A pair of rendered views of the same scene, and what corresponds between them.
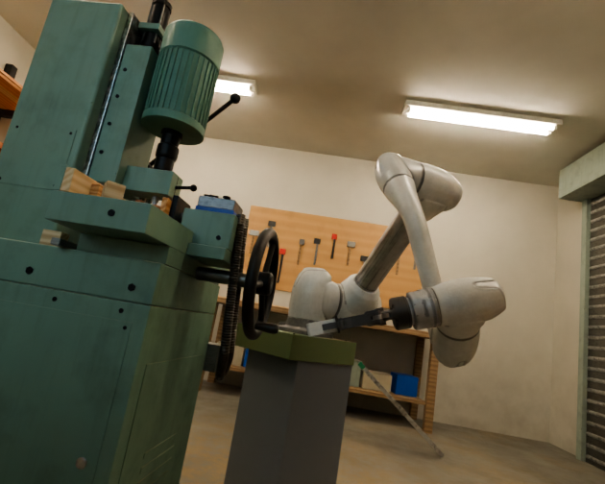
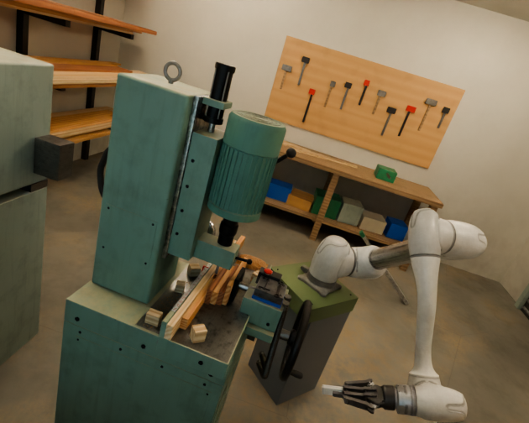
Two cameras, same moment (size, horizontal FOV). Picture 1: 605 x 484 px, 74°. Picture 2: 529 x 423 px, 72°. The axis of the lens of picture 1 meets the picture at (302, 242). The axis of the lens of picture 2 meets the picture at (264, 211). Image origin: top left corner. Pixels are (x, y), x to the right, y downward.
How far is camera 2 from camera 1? 1.00 m
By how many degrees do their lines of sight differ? 33
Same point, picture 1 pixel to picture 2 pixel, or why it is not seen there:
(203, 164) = not seen: outside the picture
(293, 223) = (327, 61)
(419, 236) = (425, 319)
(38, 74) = (117, 160)
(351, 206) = (393, 50)
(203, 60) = (265, 161)
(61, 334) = (169, 386)
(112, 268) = not seen: hidden behind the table
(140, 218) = (220, 371)
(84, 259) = not seen: hidden behind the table
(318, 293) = (336, 265)
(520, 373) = (500, 231)
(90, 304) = (185, 375)
